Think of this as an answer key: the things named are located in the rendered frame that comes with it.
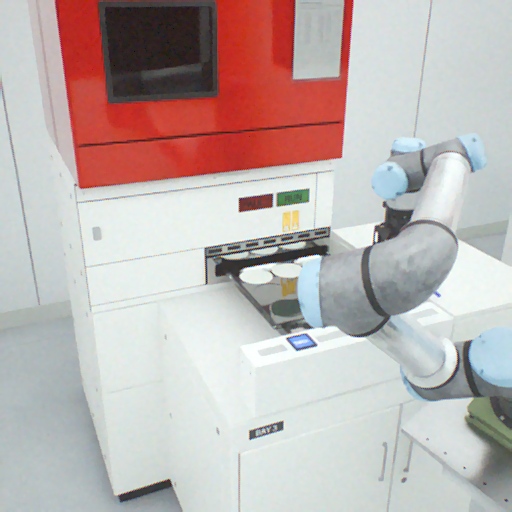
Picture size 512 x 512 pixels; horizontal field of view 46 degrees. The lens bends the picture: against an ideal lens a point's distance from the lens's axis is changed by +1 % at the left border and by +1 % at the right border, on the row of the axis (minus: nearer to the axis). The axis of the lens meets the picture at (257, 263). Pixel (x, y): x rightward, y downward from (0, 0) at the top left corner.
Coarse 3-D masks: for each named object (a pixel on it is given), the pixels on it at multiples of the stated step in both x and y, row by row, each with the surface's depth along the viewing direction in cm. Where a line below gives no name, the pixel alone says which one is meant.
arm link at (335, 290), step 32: (320, 256) 99; (352, 256) 93; (320, 288) 95; (352, 288) 91; (320, 320) 97; (352, 320) 95; (384, 320) 99; (416, 320) 112; (384, 352) 112; (416, 352) 111; (448, 352) 119; (416, 384) 121; (448, 384) 120
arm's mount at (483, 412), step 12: (468, 408) 137; (480, 408) 135; (492, 408) 134; (468, 420) 138; (480, 420) 135; (492, 420) 133; (504, 420) 131; (492, 432) 133; (504, 432) 130; (504, 444) 130
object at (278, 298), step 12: (276, 264) 194; (300, 264) 194; (276, 276) 186; (252, 288) 179; (264, 288) 179; (276, 288) 179; (288, 288) 179; (264, 300) 172; (276, 300) 172; (288, 300) 172; (276, 312) 166; (288, 312) 166; (300, 312) 166; (276, 324) 161
